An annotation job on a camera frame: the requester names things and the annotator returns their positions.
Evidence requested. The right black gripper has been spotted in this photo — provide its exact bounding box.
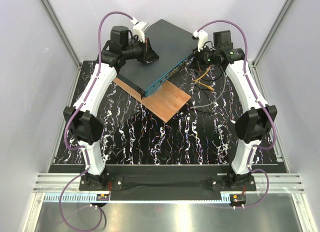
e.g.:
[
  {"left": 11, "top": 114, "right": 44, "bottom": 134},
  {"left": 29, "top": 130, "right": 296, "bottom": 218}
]
[{"left": 188, "top": 44, "right": 219, "bottom": 72}]

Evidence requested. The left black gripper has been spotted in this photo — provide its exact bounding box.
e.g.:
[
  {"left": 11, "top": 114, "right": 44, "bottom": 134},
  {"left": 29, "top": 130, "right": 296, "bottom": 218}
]
[{"left": 122, "top": 36, "right": 159, "bottom": 64}]

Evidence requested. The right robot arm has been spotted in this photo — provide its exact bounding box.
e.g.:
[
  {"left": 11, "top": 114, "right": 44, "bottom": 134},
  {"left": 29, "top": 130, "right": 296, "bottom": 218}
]
[{"left": 192, "top": 30, "right": 278, "bottom": 190}]

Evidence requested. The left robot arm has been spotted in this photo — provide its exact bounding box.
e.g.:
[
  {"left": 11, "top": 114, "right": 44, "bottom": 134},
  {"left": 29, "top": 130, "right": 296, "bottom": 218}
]
[{"left": 63, "top": 22, "right": 159, "bottom": 190}]

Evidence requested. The wooden base board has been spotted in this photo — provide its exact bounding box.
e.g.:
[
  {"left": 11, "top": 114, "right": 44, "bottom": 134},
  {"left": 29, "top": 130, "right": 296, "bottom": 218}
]
[{"left": 113, "top": 78, "right": 191, "bottom": 123}]

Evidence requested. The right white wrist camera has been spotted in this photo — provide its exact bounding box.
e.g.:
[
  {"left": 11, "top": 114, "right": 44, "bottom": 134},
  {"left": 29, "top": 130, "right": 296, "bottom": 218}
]
[{"left": 192, "top": 30, "right": 208, "bottom": 52}]

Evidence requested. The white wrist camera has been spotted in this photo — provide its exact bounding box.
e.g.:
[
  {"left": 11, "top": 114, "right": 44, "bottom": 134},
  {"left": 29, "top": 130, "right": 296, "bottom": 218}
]
[
  {"left": 192, "top": 30, "right": 208, "bottom": 52},
  {"left": 131, "top": 17, "right": 150, "bottom": 43}
]

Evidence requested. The black network cable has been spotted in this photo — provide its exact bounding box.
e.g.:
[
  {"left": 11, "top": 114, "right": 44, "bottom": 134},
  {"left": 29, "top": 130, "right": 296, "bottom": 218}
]
[{"left": 191, "top": 66, "right": 226, "bottom": 112}]

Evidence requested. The dark grey network switch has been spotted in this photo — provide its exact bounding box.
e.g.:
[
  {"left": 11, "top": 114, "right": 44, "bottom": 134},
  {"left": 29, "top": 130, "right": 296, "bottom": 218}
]
[{"left": 117, "top": 19, "right": 198, "bottom": 99}]

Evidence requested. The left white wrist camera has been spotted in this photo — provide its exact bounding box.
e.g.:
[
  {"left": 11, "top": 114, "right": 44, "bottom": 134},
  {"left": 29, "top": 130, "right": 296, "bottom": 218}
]
[{"left": 131, "top": 17, "right": 150, "bottom": 43}]

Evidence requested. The yellow network cable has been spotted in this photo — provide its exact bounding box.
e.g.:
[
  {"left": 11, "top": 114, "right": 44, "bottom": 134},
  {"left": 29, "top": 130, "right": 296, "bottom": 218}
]
[{"left": 192, "top": 64, "right": 215, "bottom": 90}]

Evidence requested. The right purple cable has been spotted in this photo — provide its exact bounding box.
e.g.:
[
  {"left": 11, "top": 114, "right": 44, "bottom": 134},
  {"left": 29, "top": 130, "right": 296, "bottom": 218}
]
[{"left": 197, "top": 19, "right": 277, "bottom": 209}]

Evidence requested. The purple cable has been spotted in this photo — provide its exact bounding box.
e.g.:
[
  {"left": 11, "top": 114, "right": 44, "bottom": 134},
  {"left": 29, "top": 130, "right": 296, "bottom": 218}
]
[
  {"left": 59, "top": 11, "right": 137, "bottom": 230},
  {"left": 197, "top": 19, "right": 277, "bottom": 209}
]

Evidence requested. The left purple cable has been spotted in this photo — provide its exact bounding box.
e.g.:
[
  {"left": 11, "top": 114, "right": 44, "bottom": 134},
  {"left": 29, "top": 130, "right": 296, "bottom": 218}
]
[{"left": 59, "top": 11, "right": 137, "bottom": 230}]

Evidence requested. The right aluminium frame post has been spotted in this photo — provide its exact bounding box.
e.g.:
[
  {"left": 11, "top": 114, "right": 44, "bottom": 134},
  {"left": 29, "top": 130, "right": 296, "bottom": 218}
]
[{"left": 251, "top": 0, "right": 295, "bottom": 67}]

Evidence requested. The aluminium frame post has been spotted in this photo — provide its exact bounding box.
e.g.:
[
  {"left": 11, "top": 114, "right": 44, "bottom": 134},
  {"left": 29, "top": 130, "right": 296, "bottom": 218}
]
[
  {"left": 251, "top": 0, "right": 295, "bottom": 67},
  {"left": 39, "top": 0, "right": 82, "bottom": 69}
]

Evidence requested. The left aluminium frame post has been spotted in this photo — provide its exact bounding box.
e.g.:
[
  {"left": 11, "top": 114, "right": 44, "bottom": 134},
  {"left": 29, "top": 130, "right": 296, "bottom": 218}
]
[{"left": 39, "top": 0, "right": 82, "bottom": 69}]

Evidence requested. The slotted cable duct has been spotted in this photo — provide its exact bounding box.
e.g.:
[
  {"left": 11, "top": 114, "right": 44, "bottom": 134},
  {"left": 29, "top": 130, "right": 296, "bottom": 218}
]
[{"left": 43, "top": 192, "right": 246, "bottom": 204}]

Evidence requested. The aluminium rail profile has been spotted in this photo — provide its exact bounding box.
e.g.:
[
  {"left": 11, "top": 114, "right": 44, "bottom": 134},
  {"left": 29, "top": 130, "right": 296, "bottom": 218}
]
[{"left": 33, "top": 173, "right": 305, "bottom": 193}]

